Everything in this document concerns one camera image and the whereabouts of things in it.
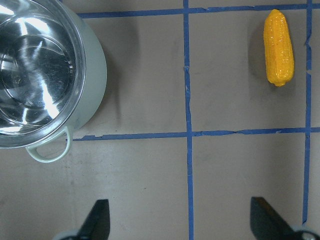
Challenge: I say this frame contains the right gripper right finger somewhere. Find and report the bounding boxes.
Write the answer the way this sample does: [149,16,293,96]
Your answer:
[250,196,320,240]

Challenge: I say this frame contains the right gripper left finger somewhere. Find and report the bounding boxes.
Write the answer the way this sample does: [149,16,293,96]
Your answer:
[75,199,111,240]

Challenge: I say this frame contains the yellow corn cob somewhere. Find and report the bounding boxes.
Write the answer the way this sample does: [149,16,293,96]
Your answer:
[263,9,295,87]

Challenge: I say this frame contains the light green cooking pot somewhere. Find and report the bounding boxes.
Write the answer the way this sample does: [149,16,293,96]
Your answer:
[0,0,107,163]

